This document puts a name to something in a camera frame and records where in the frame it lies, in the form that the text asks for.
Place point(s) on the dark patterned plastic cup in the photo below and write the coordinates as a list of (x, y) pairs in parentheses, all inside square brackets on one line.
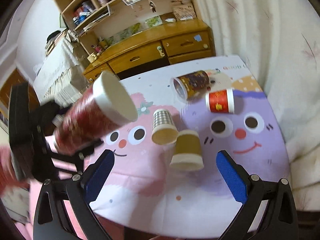
[(190, 85)]

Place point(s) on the brown wooden door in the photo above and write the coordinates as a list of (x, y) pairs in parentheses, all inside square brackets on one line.
[(15, 78)]

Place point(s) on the cardboard box on desk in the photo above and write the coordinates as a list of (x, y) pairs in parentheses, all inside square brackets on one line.
[(184, 12)]

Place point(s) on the white floral curtain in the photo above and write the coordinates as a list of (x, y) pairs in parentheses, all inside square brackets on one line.
[(279, 41)]

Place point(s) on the lace covered piano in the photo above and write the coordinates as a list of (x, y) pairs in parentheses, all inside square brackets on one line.
[(60, 77)]

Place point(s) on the wooden bookshelf hutch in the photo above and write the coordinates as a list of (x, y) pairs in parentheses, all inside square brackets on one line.
[(102, 23)]

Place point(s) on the wooden desk with drawers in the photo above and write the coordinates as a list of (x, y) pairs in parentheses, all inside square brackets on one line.
[(173, 42)]

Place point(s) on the small red paper cup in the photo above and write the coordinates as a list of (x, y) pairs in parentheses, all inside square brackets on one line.
[(221, 101)]

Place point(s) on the yellow mug on desk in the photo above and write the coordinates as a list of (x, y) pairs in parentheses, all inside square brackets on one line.
[(92, 57)]

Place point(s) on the brown sleeve paper cup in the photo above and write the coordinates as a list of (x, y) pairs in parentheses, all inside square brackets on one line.
[(187, 155)]

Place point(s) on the checkered paper cup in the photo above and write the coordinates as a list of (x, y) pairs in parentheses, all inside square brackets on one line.
[(164, 131)]

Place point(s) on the cartoon monster tablecloth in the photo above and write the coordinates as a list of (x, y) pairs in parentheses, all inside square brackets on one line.
[(165, 179)]

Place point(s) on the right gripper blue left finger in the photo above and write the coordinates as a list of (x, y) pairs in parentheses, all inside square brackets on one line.
[(95, 176)]

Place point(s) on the tall red paper cup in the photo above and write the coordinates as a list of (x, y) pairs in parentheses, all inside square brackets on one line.
[(103, 108)]

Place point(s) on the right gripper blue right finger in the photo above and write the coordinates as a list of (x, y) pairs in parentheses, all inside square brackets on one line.
[(234, 176)]

